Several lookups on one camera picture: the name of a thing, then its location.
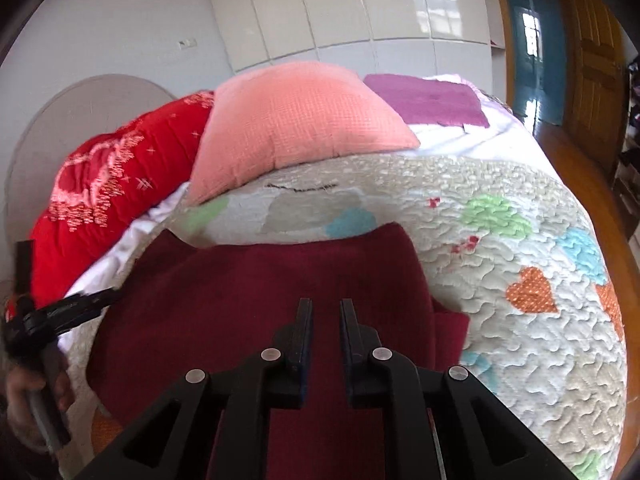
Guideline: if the wooden door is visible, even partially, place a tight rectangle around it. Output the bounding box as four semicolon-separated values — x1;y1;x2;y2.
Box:
560;0;628;176

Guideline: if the heart patterned quilted bedspread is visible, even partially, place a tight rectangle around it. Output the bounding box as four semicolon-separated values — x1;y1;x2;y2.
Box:
60;152;628;480

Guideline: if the red floral pillow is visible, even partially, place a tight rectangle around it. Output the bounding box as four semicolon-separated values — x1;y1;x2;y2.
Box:
27;91;217;308

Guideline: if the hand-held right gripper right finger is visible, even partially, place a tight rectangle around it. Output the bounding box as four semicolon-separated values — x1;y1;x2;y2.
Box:
340;298;576;480

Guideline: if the white fleece blanket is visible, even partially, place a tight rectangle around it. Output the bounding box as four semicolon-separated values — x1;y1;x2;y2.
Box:
65;182;193;301

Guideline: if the teal door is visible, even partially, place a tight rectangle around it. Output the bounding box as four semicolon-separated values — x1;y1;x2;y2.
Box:
500;0;568;126

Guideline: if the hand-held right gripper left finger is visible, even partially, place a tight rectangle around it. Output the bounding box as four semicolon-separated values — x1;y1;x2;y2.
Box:
75;298;315;480

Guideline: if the wooden door frame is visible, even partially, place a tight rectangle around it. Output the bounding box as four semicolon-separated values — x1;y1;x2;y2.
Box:
489;0;518;111

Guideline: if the dark red sweater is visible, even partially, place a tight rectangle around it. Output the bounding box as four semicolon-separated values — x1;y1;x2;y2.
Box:
86;222;471;480

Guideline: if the glossy white wardrobe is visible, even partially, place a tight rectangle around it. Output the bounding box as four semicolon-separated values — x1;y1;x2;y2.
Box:
202;0;506;76

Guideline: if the pink pillow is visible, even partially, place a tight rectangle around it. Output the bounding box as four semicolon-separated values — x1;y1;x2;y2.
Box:
186;61;421;207

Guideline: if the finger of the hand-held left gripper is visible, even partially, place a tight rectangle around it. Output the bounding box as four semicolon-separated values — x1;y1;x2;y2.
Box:
30;287;123;335

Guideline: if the round white headboard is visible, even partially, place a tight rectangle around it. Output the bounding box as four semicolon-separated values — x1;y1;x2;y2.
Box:
5;74;176;281

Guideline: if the person's left hand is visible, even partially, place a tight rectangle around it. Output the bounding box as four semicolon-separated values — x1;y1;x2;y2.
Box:
5;355;77;441

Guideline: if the dark cluttered shelf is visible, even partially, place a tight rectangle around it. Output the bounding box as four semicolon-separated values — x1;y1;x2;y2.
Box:
612;55;640;241

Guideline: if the purple cloth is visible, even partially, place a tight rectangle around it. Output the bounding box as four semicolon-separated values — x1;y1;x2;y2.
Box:
362;73;491;129

